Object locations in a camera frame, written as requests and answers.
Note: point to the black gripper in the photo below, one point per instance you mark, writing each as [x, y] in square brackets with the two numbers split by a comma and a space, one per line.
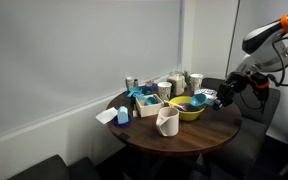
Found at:
[234, 83]

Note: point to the blue plastic scoop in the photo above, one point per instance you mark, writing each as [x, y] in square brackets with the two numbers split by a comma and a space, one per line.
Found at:
[199, 100]

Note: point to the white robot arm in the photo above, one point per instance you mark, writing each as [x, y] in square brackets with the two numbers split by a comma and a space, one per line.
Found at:
[266, 60]

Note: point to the colourful beads in bowl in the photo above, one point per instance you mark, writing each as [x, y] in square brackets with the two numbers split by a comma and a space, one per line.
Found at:
[189, 107]

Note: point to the patterned paper cup back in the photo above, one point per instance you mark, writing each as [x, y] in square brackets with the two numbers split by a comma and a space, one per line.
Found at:
[196, 81]

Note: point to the patterned paper cup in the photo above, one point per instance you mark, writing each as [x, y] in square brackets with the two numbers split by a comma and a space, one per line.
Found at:
[164, 90]
[196, 81]

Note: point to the yellow-green bowl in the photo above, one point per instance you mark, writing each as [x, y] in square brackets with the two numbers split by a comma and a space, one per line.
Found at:
[187, 112]

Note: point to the white spoon in bowl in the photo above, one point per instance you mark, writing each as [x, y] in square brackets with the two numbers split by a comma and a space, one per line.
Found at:
[175, 105]

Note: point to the patterned paper cup front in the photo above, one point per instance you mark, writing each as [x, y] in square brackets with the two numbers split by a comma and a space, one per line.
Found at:
[164, 90]

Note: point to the round wooden table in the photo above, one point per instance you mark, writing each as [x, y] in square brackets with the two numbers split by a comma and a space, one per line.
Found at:
[210, 132]

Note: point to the small green plant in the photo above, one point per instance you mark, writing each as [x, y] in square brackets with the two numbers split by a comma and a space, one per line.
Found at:
[186, 77]

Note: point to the glass jar with powder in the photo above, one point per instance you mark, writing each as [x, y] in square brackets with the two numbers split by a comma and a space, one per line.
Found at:
[178, 83]

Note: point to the beige ceramic mug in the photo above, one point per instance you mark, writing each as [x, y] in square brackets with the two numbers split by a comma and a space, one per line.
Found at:
[167, 122]

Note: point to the dark grey chair right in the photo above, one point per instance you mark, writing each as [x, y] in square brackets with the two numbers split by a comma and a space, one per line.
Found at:
[238, 157]

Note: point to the blue measuring cups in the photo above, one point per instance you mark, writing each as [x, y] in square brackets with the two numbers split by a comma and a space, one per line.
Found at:
[142, 93]

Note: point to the beige square box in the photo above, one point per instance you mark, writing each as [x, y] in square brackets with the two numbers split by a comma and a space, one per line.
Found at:
[149, 110]

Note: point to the small spice jar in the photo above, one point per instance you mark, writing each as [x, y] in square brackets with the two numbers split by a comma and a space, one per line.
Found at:
[129, 82]

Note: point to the blue house-shaped container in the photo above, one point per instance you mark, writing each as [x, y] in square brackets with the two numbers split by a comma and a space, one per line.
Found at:
[122, 114]

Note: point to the dark blue lid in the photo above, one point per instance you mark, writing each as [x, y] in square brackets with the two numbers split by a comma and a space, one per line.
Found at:
[125, 124]

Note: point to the white paper napkin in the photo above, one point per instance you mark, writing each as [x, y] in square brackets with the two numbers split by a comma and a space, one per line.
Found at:
[106, 115]

